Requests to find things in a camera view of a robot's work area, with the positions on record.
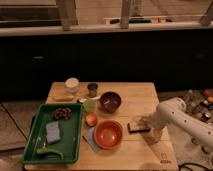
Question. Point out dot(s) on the dark metal cup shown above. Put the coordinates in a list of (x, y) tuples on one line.
[(92, 89)]

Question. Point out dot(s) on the bunch of red grapes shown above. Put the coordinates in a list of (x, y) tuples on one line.
[(62, 113)]

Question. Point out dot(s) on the dark board eraser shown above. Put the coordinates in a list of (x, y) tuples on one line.
[(138, 127)]

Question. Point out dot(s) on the white cup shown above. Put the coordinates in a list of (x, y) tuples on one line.
[(72, 84)]

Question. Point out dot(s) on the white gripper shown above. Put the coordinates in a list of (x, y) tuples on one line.
[(143, 122)]

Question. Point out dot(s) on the green plastic tray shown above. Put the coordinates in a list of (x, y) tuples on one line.
[(70, 133)]

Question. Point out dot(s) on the orange bowl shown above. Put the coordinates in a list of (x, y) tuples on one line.
[(108, 134)]

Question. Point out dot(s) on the grey cloth napkin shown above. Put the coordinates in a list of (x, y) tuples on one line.
[(88, 136)]

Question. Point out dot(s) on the grey blue sponge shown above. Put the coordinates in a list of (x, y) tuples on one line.
[(52, 132)]

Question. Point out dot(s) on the light green cup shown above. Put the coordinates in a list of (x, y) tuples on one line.
[(89, 106)]

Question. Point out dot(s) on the peach fruit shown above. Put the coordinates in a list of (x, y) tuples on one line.
[(91, 120)]

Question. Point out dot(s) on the green cucumber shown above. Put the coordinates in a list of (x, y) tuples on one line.
[(41, 151)]

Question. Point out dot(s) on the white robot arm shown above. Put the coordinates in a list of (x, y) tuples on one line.
[(173, 111)]

